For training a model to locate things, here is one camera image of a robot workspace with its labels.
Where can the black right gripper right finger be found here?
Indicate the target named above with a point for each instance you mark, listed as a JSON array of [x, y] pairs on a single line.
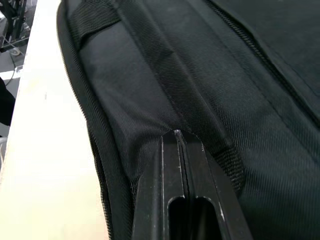
[[210, 195]]

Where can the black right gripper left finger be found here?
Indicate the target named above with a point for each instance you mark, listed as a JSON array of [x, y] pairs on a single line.
[[160, 190]]

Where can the black fabric laptop bag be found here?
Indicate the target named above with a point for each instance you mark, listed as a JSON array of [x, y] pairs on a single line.
[[200, 87]]

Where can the black clothed bystander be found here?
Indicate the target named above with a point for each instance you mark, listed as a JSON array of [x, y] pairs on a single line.
[[6, 102]]

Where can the black metal frame rack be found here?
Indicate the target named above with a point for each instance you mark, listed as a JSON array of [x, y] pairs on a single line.
[[13, 22]]

